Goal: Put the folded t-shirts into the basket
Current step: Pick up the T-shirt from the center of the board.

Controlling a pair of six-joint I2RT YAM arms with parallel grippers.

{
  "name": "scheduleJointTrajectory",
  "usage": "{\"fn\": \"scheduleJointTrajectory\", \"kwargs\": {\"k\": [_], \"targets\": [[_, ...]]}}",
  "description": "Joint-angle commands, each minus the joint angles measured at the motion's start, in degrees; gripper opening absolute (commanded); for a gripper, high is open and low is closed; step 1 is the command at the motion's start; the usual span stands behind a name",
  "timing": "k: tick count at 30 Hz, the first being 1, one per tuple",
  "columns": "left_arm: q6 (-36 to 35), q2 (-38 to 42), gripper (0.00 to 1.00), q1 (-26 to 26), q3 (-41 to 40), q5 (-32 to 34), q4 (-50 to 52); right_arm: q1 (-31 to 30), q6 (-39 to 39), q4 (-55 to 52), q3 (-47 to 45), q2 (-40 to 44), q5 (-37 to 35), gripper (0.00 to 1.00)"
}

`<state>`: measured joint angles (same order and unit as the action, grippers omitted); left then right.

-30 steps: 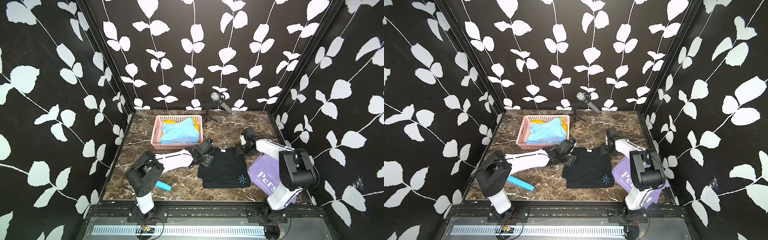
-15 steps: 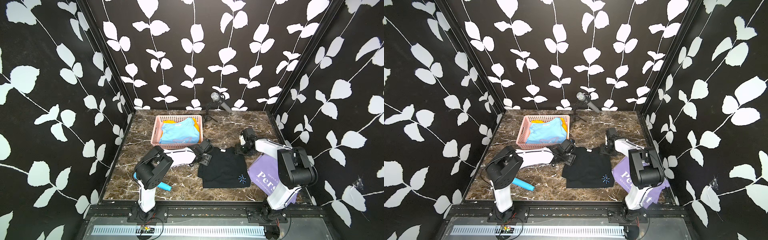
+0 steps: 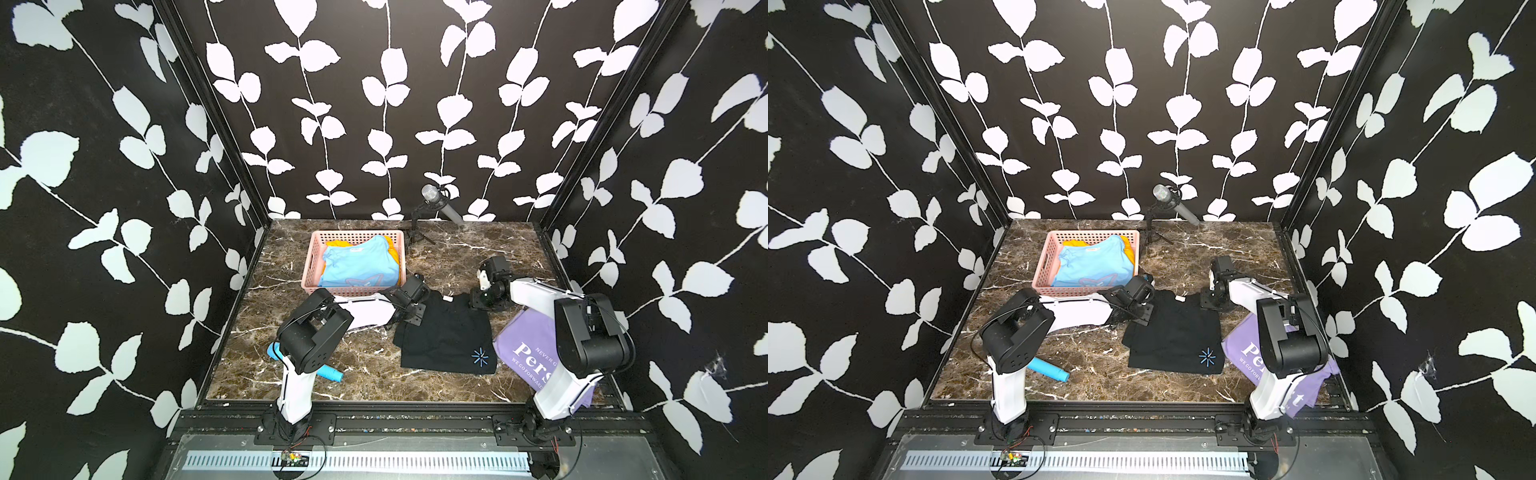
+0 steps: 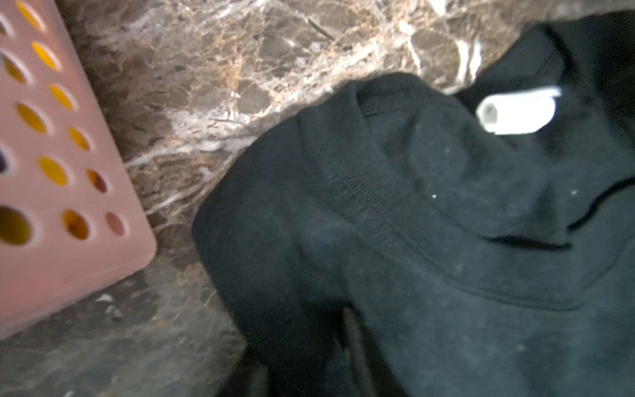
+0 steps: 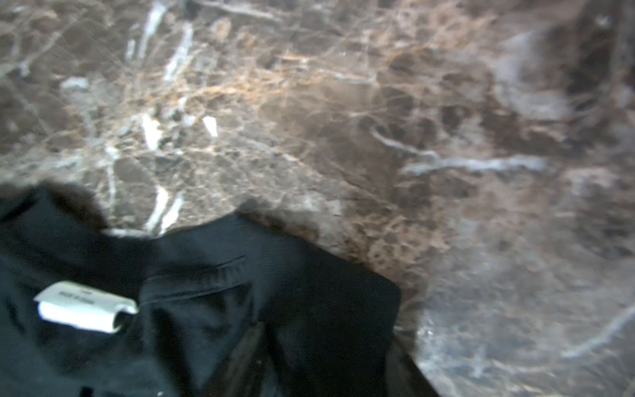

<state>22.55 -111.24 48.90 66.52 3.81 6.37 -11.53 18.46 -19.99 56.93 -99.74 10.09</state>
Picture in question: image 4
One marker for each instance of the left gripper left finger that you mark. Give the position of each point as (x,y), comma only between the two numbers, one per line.
(250,378)

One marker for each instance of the pink perforated plastic basket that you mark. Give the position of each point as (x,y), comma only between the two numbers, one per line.
(41,279)

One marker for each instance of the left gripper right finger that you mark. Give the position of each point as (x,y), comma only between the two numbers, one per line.
(370,374)

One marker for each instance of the black t-shirt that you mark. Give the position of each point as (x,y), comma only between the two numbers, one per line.
(485,239)

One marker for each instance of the yellow t-shirt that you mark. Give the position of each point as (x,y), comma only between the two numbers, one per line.
(50,125)

